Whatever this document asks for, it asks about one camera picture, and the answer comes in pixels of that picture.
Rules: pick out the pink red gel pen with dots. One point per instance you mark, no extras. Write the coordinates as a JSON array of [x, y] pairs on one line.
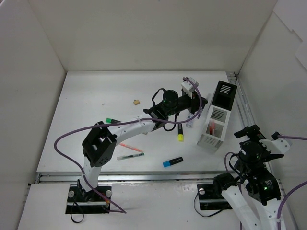
[[210, 126]]

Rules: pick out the neon orange gel pen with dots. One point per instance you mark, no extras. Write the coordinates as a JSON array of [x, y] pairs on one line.
[[131, 147]]

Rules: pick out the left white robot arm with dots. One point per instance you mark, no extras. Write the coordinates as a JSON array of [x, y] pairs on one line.
[[99, 144]]

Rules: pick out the blue cap highlighter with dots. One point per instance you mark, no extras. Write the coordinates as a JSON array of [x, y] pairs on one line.
[[171, 162]]

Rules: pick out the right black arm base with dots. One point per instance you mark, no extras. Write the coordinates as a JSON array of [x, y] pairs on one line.
[[210, 195]]

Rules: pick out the green gel pen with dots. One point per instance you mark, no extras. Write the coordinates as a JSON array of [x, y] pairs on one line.
[[129, 156]]

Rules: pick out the white black stationery organizer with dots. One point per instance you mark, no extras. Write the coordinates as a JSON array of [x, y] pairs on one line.
[[219, 110]]

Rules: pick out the green cap highlighter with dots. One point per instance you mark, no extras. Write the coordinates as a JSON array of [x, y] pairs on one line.
[[112, 121]]

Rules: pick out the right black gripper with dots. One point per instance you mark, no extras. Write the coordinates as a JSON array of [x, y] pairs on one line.
[[267, 156]]

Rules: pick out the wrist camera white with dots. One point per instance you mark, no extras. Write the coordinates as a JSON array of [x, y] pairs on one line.
[[188, 86], [277, 144]]

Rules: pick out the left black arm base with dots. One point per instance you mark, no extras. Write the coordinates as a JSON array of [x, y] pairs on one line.
[[79, 202]]

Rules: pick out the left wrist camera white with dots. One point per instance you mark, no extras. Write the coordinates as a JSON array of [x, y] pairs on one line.
[[188, 86]]

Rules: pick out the yellow cap highlighter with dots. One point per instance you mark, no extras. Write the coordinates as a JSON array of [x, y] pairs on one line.
[[180, 134]]

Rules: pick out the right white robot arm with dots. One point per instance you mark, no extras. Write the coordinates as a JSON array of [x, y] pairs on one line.
[[254, 195]]

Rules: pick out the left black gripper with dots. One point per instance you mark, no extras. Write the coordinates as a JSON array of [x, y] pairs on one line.
[[196, 101]]

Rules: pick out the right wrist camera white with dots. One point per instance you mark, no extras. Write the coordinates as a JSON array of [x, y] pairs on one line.
[[277, 144]]

